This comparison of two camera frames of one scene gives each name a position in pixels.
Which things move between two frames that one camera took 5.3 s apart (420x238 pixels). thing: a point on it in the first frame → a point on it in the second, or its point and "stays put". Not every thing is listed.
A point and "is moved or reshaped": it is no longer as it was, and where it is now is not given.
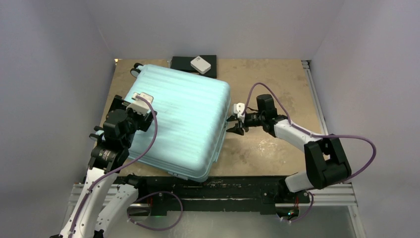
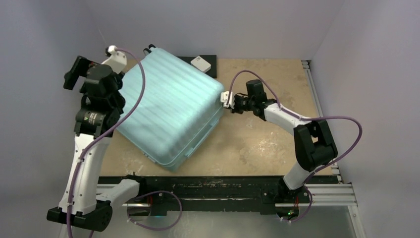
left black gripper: (144, 121) → (79, 70)
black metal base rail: (214, 193) stays put
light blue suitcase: (185, 137) is moved or reshaped
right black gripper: (237, 129) → (234, 110)
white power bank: (200, 65) stays put
